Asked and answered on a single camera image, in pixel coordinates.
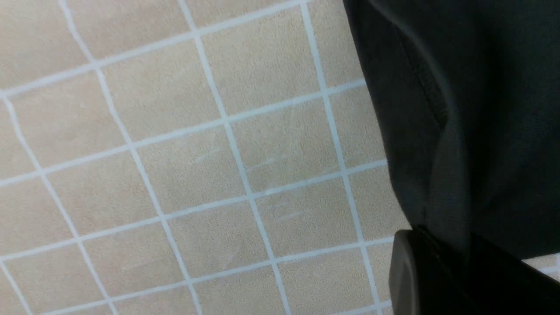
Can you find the dark gray long-sleeved shirt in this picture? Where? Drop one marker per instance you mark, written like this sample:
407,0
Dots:
466,94

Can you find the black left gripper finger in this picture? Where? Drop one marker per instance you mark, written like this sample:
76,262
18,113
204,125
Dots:
425,279

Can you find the beige checkered tablecloth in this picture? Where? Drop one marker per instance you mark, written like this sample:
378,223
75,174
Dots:
191,157

